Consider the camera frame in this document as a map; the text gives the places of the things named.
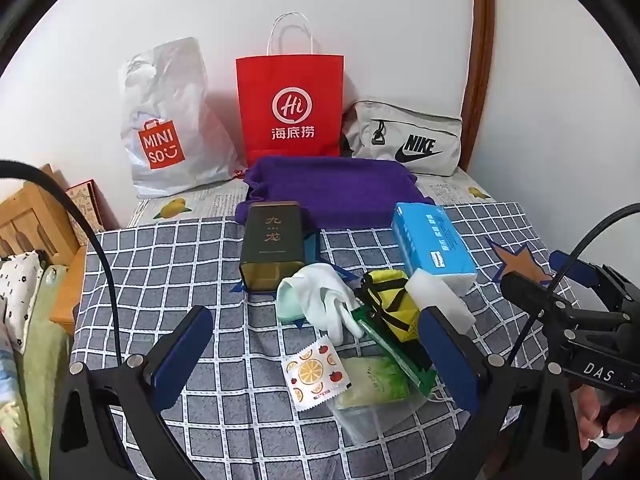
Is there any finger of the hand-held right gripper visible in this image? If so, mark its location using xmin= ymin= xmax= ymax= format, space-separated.
xmin=500 ymin=270 xmax=630 ymax=329
xmin=548 ymin=249 xmax=601 ymax=289

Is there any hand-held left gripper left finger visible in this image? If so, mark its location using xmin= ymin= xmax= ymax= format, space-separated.
xmin=47 ymin=305 xmax=216 ymax=480

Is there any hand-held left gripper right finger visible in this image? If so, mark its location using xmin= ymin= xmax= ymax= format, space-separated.
xmin=419 ymin=306 xmax=584 ymax=480

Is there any white sponge block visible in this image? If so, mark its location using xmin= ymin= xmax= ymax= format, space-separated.
xmin=404 ymin=267 xmax=477 ymax=332

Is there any green snack packet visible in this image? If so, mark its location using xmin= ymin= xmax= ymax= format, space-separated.
xmin=350 ymin=305 xmax=437 ymax=397

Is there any green leaf print packet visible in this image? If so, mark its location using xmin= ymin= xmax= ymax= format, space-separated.
xmin=334 ymin=356 xmax=421 ymax=411

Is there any yellow mesh bag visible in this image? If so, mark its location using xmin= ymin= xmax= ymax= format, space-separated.
xmin=359 ymin=269 xmax=422 ymax=357

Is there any translucent drawstring pouch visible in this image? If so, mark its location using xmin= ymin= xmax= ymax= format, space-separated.
xmin=327 ymin=355 xmax=446 ymax=447

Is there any fruit print sachet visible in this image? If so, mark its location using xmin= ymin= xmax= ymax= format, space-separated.
xmin=281 ymin=337 xmax=352 ymax=409

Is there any white cotton glove pair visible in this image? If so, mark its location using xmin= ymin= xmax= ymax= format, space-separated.
xmin=277 ymin=262 xmax=362 ymax=346

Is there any person's right hand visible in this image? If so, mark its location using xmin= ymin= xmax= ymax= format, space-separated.
xmin=575 ymin=385 xmax=640 ymax=453

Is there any orange star patch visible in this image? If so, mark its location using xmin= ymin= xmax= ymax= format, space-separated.
xmin=487 ymin=237 xmax=557 ymax=287

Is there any grey checked blanket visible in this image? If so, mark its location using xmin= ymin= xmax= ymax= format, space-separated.
xmin=70 ymin=202 xmax=586 ymax=480

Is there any blue tissue pack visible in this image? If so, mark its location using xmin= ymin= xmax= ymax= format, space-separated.
xmin=391 ymin=202 xmax=477 ymax=296

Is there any pale green cloth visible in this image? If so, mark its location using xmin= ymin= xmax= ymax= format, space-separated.
xmin=276 ymin=280 xmax=308 ymax=323

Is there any green blanket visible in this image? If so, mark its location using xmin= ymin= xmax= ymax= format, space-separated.
xmin=0 ymin=264 xmax=77 ymax=480

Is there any dark olive tin box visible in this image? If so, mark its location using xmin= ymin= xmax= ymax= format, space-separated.
xmin=238 ymin=201 xmax=307 ymax=294

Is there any lemon print bed sheet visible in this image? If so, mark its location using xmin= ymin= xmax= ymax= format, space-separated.
xmin=127 ymin=167 xmax=493 ymax=228

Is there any pastel print quilt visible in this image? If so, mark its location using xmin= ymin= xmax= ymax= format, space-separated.
xmin=0 ymin=330 xmax=32 ymax=461

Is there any patterned cardboard box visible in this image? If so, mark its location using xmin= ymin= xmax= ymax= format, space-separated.
xmin=65 ymin=180 xmax=107 ymax=247

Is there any white flower print pillow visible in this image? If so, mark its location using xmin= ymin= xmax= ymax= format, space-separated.
xmin=0 ymin=250 xmax=47 ymax=353

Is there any purple towel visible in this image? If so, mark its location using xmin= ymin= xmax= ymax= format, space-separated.
xmin=235 ymin=156 xmax=436 ymax=231

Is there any beige canvas waist bag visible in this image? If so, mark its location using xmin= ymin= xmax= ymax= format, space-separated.
xmin=341 ymin=100 xmax=464 ymax=177

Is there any white plastic shopping bag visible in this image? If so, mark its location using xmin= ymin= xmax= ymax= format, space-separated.
xmin=118 ymin=36 xmax=248 ymax=200

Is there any red paper bag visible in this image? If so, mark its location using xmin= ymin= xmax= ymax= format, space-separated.
xmin=236 ymin=14 xmax=346 ymax=167

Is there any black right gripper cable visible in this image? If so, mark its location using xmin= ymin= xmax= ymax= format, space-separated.
xmin=542 ymin=204 xmax=640 ymax=366

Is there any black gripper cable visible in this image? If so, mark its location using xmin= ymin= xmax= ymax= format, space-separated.
xmin=542 ymin=204 xmax=640 ymax=366
xmin=0 ymin=159 xmax=132 ymax=363

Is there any brown wooden bed frame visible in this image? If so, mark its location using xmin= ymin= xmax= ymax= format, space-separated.
xmin=459 ymin=0 xmax=497 ymax=172

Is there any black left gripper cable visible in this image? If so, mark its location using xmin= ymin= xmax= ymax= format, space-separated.
xmin=0 ymin=159 xmax=132 ymax=363

